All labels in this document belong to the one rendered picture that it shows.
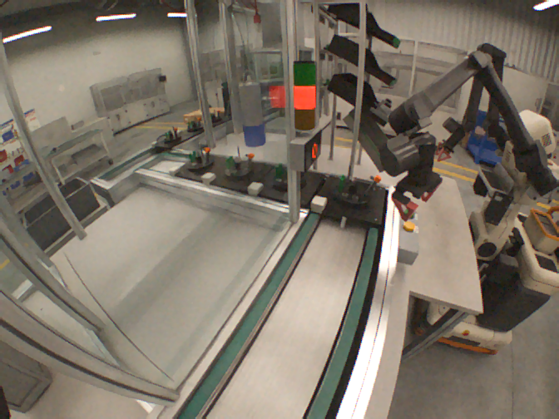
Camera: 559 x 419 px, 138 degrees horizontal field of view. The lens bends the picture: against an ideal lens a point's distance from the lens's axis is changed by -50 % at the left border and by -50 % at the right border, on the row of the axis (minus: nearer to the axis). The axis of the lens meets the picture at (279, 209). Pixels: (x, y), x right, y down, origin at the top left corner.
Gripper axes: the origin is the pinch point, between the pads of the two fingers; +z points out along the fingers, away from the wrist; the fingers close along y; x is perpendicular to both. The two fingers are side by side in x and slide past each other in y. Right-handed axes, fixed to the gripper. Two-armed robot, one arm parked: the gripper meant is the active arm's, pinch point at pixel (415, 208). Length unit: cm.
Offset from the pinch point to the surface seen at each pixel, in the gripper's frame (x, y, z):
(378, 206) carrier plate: -16.6, -4.5, 12.4
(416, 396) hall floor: 46, 12, 114
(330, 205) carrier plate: -26.1, 9.0, 8.4
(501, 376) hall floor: 87, -42, 130
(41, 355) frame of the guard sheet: 9, 62, -31
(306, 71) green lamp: -19.3, 11.9, -35.4
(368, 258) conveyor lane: -4.0, 14.1, 11.5
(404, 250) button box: 1.2, 3.7, 13.6
